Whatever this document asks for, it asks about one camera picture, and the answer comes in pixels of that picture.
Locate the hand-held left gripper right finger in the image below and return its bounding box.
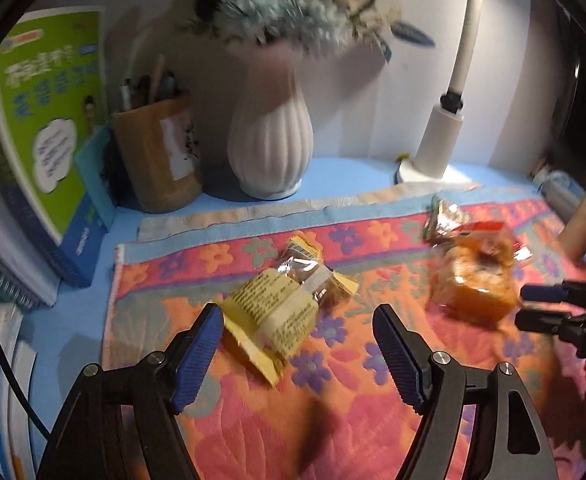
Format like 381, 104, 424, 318
372, 304, 560, 480

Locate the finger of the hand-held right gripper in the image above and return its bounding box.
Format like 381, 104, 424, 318
520, 280, 586, 311
515, 309, 586, 359

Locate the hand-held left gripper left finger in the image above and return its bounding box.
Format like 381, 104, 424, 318
37, 303, 225, 480

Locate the small orange cake packet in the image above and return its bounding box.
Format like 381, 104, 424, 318
424, 195, 534, 325

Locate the yellow snack packet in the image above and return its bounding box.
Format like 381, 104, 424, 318
221, 236, 360, 387

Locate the floral woven cloth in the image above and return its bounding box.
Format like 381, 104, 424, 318
100, 185, 586, 480

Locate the pale plastic container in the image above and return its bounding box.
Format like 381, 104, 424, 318
532, 170, 586, 221

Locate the thick white paper book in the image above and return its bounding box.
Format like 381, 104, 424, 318
0, 180, 63, 307

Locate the white desk lamp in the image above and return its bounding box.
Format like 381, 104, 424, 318
395, 0, 488, 184

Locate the stack of flat books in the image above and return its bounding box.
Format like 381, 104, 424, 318
0, 300, 39, 480

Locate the brown pen holder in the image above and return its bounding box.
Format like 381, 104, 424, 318
112, 91, 205, 213

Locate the small blue box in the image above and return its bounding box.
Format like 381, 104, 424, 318
74, 125, 119, 231

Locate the white ribbed vase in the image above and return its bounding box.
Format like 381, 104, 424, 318
227, 42, 315, 198

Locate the bundle of pens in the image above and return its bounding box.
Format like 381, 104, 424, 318
120, 54, 179, 111

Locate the green cover book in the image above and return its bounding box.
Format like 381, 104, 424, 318
0, 7, 106, 288

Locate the black cable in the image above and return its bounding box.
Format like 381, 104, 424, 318
0, 285, 49, 441

